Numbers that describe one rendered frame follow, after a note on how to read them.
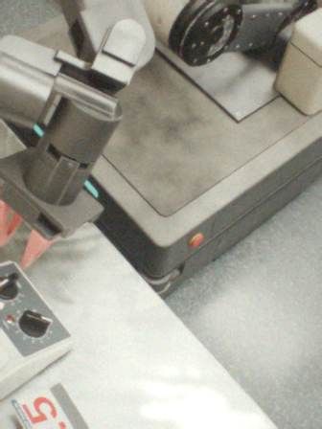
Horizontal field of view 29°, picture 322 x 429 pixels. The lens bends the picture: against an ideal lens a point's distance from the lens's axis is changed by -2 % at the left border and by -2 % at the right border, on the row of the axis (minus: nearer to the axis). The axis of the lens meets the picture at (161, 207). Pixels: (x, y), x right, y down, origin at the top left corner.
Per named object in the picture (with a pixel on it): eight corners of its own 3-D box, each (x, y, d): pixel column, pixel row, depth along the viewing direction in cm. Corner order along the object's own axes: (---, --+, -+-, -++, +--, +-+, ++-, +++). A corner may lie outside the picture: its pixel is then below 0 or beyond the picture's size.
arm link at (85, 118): (127, 119, 54) (129, 90, 59) (54, 85, 52) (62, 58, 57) (93, 179, 58) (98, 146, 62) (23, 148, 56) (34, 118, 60)
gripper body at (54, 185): (60, 244, 59) (94, 186, 55) (-14, 176, 61) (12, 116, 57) (98, 221, 64) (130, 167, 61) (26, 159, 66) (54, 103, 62)
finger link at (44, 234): (21, 292, 63) (57, 227, 58) (-28, 246, 64) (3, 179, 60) (59, 266, 69) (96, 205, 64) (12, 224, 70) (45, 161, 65)
